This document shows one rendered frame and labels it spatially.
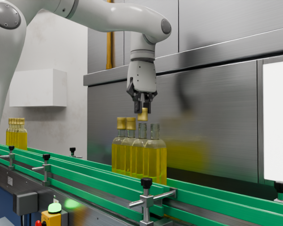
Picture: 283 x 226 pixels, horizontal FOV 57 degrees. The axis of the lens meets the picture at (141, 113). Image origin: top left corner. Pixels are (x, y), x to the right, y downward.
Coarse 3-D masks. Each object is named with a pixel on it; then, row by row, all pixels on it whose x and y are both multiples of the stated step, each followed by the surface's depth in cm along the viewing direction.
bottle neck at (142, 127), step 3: (138, 123) 87; (141, 123) 86; (144, 123) 86; (138, 126) 87; (141, 126) 86; (144, 126) 86; (138, 129) 87; (141, 129) 86; (144, 129) 86; (138, 132) 87; (141, 132) 86; (144, 132) 86; (138, 135) 87; (141, 135) 86; (144, 135) 86
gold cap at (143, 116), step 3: (144, 108) 86; (147, 108) 88; (144, 111) 86; (147, 111) 87; (138, 114) 87; (141, 114) 86; (144, 114) 86; (147, 114) 87; (138, 117) 87; (141, 117) 86; (144, 117) 86; (147, 117) 87; (138, 120) 87; (141, 120) 86; (144, 120) 86; (147, 120) 87
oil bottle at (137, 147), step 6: (138, 138) 87; (144, 138) 86; (132, 144) 87; (138, 144) 85; (144, 144) 84; (132, 150) 87; (138, 150) 85; (132, 156) 87; (138, 156) 85; (132, 162) 87; (138, 162) 85; (132, 168) 87; (138, 168) 85; (132, 174) 87; (138, 174) 85
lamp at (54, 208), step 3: (51, 204) 92; (54, 204) 92; (57, 204) 92; (48, 207) 92; (51, 207) 91; (54, 207) 91; (57, 207) 92; (60, 207) 93; (48, 210) 92; (51, 210) 91; (54, 210) 91; (57, 210) 91; (60, 210) 93; (51, 213) 91; (54, 213) 91; (57, 213) 91
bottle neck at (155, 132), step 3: (153, 123) 84; (156, 123) 84; (150, 126) 83; (153, 126) 82; (156, 126) 82; (159, 126) 83; (150, 129) 83; (153, 129) 82; (156, 129) 82; (150, 132) 83; (153, 132) 82; (156, 132) 82; (159, 132) 83; (150, 135) 83; (153, 135) 82; (156, 135) 82; (150, 138) 83; (153, 138) 82; (156, 138) 82; (159, 138) 83
